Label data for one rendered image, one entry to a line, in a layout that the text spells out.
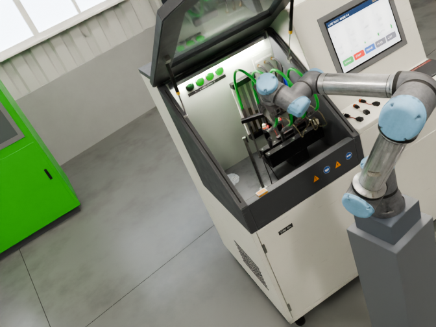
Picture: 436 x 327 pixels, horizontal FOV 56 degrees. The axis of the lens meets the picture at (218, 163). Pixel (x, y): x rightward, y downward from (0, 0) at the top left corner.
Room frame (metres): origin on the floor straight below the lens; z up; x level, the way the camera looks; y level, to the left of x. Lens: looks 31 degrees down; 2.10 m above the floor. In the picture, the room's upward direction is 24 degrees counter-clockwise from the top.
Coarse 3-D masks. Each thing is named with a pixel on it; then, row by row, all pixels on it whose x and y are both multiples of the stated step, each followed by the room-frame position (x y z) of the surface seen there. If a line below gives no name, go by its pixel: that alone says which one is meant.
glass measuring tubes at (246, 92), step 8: (240, 80) 2.07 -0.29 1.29; (248, 80) 2.08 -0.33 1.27; (232, 88) 2.07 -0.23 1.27; (240, 88) 2.10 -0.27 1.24; (248, 88) 2.08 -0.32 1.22; (240, 96) 2.07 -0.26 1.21; (248, 96) 2.10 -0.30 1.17; (248, 104) 2.08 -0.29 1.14; (256, 104) 2.11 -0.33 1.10; (240, 112) 2.08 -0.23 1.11; (248, 112) 2.10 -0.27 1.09; (256, 112) 2.09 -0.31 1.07; (256, 120) 2.10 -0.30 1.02; (256, 128) 2.08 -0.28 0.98; (248, 136) 2.09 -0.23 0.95; (256, 136) 2.06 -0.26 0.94
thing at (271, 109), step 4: (264, 104) 1.48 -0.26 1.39; (268, 108) 1.45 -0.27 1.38; (272, 108) 1.43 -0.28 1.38; (276, 108) 1.38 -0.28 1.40; (280, 108) 1.42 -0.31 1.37; (272, 112) 1.45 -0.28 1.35; (276, 112) 1.41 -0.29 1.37; (280, 112) 1.44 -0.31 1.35; (284, 112) 1.45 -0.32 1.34; (272, 116) 1.43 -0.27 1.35; (276, 116) 1.45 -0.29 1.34
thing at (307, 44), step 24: (312, 0) 2.04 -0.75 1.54; (336, 0) 2.05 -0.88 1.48; (408, 0) 2.11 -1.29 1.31; (288, 24) 2.02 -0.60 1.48; (312, 24) 2.00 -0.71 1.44; (408, 24) 2.08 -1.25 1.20; (312, 48) 1.97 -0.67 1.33; (408, 48) 2.04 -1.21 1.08; (336, 72) 1.94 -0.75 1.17; (360, 72) 1.96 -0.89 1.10; (384, 72) 1.98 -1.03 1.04; (336, 96) 1.91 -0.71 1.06; (432, 120) 1.77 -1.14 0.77; (408, 144) 1.72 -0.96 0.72; (432, 144) 1.76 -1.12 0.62; (408, 168) 1.71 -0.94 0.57; (432, 168) 1.76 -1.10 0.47; (408, 192) 1.71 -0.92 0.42; (432, 192) 1.75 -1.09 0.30; (432, 216) 1.75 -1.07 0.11
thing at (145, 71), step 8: (144, 72) 2.20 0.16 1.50; (144, 80) 2.30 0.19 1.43; (152, 88) 2.17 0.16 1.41; (152, 96) 2.28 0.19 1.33; (160, 96) 2.06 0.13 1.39; (160, 104) 2.17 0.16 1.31; (160, 112) 2.28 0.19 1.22; (168, 112) 2.06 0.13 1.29; (168, 120) 2.16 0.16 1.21; (168, 128) 2.28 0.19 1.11; (176, 136) 2.14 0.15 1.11; (176, 144) 2.26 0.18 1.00; (184, 152) 2.14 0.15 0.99; (184, 160) 2.26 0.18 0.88; (192, 168) 2.13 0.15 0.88; (192, 176) 2.27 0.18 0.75; (200, 184) 2.12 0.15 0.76; (200, 192) 2.24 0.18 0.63; (208, 200) 2.12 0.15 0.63; (208, 208) 2.24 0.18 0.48; (216, 216) 2.11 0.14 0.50; (216, 224) 2.25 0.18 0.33; (224, 232) 2.09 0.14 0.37; (224, 240) 2.21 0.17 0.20; (232, 248) 2.08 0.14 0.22
